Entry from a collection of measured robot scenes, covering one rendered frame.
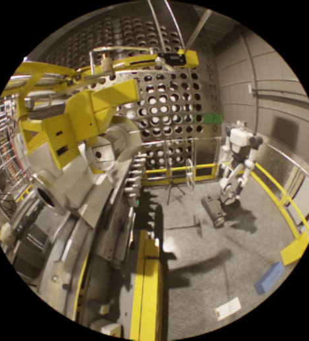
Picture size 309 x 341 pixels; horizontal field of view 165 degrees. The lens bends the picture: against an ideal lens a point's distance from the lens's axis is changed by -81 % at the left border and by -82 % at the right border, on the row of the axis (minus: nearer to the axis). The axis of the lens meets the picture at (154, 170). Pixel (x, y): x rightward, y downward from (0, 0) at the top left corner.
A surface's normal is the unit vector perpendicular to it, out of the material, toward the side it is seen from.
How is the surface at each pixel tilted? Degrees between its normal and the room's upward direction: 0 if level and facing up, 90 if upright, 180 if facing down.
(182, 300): 0
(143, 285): 0
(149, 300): 0
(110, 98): 90
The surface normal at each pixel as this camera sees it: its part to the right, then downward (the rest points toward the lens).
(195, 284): -0.15, -0.84
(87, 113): -0.04, 0.54
